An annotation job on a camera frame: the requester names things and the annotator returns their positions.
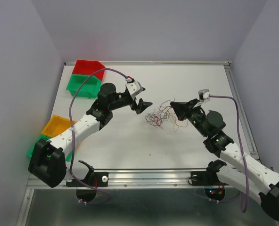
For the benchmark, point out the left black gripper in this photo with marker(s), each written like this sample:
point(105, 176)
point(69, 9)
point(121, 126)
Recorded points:
point(142, 105)

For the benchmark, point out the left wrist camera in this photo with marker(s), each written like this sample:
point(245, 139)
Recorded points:
point(133, 88)

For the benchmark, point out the red plastic bin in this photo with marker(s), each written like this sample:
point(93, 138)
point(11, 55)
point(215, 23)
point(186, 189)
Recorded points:
point(86, 67)

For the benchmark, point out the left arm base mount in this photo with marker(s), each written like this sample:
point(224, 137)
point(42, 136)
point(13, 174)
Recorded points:
point(89, 186)

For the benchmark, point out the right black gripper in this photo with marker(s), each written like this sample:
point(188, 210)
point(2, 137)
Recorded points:
point(183, 109)

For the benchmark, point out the aluminium front rail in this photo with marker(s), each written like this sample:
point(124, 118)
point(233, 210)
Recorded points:
point(157, 179)

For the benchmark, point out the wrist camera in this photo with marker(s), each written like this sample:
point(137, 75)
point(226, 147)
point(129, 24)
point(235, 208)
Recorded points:
point(133, 88)
point(204, 96)

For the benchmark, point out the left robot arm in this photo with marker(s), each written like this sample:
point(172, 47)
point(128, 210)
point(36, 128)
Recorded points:
point(48, 162)

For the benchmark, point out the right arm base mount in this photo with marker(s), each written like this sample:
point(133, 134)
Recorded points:
point(215, 190)

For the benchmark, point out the near green plastic bin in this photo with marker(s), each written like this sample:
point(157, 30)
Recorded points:
point(45, 138)

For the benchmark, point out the aluminium rail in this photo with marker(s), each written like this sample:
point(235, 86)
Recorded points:
point(243, 119)
point(224, 63)
point(157, 179)

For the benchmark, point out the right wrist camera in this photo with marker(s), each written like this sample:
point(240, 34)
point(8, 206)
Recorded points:
point(204, 96)

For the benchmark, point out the aluminium right side rail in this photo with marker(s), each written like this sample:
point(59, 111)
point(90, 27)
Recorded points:
point(243, 119)

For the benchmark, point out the yellow plastic bin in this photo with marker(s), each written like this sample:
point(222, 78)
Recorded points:
point(56, 126)

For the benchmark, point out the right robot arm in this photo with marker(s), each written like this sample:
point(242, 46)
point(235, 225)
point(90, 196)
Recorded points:
point(233, 166)

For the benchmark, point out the aluminium back rail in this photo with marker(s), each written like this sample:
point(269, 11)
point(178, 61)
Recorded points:
point(224, 63)

